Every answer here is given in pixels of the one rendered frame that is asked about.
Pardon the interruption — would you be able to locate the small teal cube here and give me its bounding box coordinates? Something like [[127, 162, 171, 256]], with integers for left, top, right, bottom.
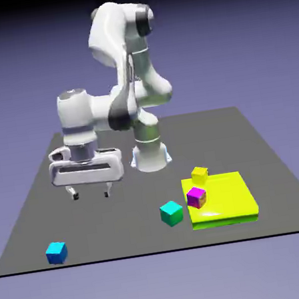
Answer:
[[158, 199, 186, 229]]

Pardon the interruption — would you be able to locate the large yellow box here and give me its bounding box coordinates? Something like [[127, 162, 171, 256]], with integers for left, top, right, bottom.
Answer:
[[180, 168, 261, 233]]

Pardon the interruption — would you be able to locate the small blue cube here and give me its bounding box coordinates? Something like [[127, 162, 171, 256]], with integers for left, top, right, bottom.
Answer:
[[43, 240, 70, 267]]

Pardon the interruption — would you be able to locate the small yellow cube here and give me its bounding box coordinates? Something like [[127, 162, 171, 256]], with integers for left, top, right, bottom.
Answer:
[[190, 164, 211, 187]]

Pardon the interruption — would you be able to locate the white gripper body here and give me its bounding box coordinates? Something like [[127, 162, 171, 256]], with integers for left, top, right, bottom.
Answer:
[[47, 146, 126, 192]]

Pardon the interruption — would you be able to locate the small magenta cube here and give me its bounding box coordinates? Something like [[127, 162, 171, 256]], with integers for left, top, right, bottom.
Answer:
[[184, 184, 210, 211]]

